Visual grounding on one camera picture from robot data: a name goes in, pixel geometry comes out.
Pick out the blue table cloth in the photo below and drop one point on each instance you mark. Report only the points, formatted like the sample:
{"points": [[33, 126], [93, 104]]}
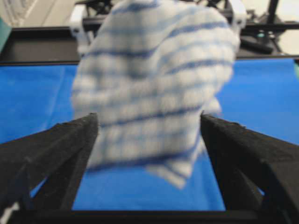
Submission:
{"points": [[263, 95]]}

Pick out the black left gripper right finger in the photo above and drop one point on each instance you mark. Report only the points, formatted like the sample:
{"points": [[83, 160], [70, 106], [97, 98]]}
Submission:
{"points": [[256, 174]]}

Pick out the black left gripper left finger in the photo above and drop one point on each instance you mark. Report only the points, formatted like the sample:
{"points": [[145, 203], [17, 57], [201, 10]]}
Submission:
{"points": [[43, 171]]}

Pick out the black stand with legs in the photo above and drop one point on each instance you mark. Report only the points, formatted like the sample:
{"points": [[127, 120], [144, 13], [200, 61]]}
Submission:
{"points": [[268, 16]]}

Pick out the black metal table frame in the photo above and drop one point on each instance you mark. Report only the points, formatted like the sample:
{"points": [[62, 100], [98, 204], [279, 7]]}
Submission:
{"points": [[56, 46]]}

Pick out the black handled tool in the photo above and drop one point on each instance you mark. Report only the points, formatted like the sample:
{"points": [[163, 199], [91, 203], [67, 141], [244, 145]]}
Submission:
{"points": [[256, 47]]}

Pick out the white blue striped towel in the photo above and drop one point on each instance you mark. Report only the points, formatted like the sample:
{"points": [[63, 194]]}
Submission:
{"points": [[152, 69]]}

